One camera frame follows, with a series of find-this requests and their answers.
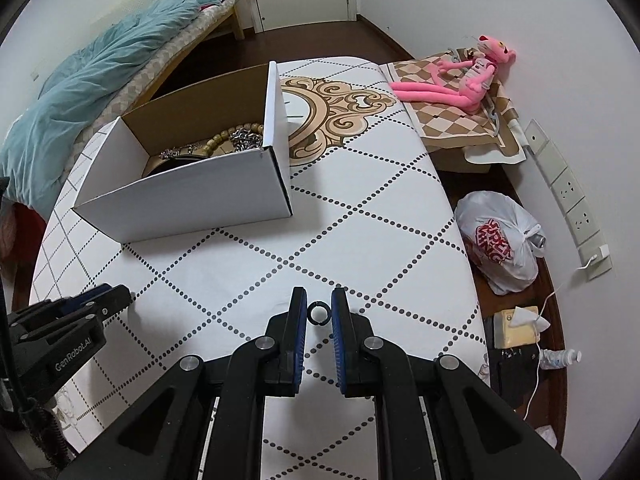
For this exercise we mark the pink plush toy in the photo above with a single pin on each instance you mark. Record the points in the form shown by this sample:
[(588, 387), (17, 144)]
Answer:
[(470, 85)]

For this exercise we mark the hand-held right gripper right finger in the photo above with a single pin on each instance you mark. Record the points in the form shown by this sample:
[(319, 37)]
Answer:
[(336, 340)]

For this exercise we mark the small white bottle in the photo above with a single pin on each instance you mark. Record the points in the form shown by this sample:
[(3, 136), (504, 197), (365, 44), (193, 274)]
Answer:
[(560, 358)]

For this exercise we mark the bed with checkered mattress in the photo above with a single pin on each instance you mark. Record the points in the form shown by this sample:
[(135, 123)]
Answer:
[(165, 55)]

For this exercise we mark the white plastic bag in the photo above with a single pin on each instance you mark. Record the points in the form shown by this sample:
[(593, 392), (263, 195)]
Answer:
[(500, 270)]

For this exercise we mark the white crumpled tissue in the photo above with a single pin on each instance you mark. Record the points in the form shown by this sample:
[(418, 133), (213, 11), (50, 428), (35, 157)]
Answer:
[(530, 317)]

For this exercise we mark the white wall socket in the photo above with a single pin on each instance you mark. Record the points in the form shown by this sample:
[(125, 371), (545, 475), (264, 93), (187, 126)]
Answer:
[(567, 192), (597, 267), (582, 222)]

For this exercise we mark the black bag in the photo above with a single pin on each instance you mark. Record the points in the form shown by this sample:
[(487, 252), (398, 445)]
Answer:
[(515, 375)]

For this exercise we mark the white cardboard box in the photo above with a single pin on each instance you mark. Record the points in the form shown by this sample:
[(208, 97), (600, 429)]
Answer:
[(190, 200)]

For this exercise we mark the white patterned table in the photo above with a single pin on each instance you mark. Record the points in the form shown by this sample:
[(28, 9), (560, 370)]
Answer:
[(350, 210)]

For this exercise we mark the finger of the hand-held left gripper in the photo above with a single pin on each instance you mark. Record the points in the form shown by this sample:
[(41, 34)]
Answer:
[(80, 299), (112, 302)]

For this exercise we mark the brown checkered cloth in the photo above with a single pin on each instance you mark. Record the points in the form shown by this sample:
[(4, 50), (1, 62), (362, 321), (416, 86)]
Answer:
[(450, 125)]

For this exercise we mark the black smart band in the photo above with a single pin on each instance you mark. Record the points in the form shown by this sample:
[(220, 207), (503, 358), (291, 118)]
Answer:
[(170, 162)]

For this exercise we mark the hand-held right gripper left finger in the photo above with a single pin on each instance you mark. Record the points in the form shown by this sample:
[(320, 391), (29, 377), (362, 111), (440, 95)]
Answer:
[(300, 330)]

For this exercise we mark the teal duvet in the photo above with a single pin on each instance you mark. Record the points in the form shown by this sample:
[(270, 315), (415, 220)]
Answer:
[(100, 90)]

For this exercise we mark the red bed sheet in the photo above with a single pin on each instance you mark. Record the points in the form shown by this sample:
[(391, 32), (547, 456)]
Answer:
[(20, 225)]

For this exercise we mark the white charger plug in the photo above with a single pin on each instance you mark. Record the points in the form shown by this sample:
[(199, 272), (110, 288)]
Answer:
[(602, 251)]

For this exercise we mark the yellow box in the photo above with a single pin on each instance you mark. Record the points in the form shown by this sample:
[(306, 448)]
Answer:
[(512, 332)]

